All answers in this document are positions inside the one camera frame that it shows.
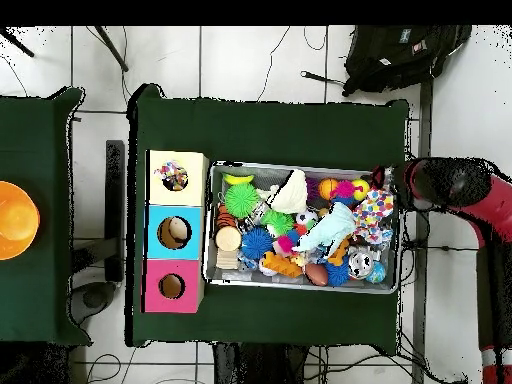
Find mint green cloth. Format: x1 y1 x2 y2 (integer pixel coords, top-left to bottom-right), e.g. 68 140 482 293
292 201 358 257

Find clear mesh bin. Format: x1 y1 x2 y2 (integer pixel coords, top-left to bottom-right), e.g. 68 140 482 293
202 162 406 296

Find cream yellow cloth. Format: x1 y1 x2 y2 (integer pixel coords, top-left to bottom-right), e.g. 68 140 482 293
270 168 310 215

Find polka-dot cloth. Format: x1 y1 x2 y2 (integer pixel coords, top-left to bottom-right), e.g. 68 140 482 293
351 187 397 246

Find thin black floor cable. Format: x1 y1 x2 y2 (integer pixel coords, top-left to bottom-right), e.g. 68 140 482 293
255 25 293 103

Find green spiky ball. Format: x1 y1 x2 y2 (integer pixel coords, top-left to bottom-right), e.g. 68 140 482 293
223 183 261 219

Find small soccer ball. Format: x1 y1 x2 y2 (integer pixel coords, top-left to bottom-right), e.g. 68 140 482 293
296 209 321 229

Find black cable with plug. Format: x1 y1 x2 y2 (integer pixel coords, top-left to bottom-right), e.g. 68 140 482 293
300 70 347 88

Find orange plastic bowl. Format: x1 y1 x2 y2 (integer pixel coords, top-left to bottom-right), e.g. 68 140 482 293
0 181 41 261

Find small orange basketball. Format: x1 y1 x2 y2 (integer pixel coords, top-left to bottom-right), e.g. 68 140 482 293
318 177 341 201

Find silver drink can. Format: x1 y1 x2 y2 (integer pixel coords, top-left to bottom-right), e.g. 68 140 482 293
347 251 376 280

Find pink spiky ball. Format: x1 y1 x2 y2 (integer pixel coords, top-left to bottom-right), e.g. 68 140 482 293
331 180 357 201

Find tan round wooden block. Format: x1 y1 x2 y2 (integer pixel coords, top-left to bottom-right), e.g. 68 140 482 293
215 225 243 253

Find white patterned cloth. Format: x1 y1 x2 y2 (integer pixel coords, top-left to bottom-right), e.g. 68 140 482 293
155 161 190 192

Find black backpack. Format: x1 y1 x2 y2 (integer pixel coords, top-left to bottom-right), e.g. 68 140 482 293
342 25 473 97

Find wooden box with three holes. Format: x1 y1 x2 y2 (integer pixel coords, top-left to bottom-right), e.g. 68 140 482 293
143 149 211 315

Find grey round base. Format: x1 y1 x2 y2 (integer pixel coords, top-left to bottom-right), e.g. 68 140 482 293
70 281 117 325

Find blue spiky ball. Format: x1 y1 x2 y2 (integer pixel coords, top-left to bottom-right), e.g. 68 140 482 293
240 227 275 261

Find orange plastic toy brick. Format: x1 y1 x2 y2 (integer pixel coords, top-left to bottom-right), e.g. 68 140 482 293
262 251 304 279

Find dark green side tablecloth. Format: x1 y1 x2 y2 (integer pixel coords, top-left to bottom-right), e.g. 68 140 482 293
0 86 91 345

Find black tripod leg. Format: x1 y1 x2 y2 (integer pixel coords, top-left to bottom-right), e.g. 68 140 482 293
0 27 37 59
94 25 129 73

